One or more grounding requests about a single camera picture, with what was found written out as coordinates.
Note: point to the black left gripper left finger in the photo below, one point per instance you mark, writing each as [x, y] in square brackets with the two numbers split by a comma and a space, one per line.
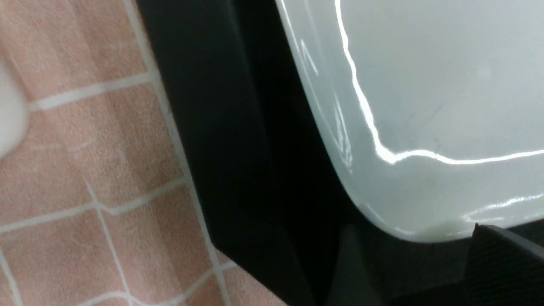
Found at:
[352, 284]

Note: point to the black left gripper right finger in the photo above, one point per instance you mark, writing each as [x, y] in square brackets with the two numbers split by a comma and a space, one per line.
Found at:
[504, 268]

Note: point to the white square plate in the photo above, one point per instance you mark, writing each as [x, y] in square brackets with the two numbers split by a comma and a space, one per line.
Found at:
[431, 111]

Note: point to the black serving tray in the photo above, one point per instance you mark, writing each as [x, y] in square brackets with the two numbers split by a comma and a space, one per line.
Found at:
[270, 196]

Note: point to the pink checkered tablecloth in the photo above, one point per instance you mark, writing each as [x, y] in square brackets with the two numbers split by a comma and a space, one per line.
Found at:
[98, 207]

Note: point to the large white plastic tub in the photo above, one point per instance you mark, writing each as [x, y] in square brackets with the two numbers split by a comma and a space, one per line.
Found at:
[14, 112]

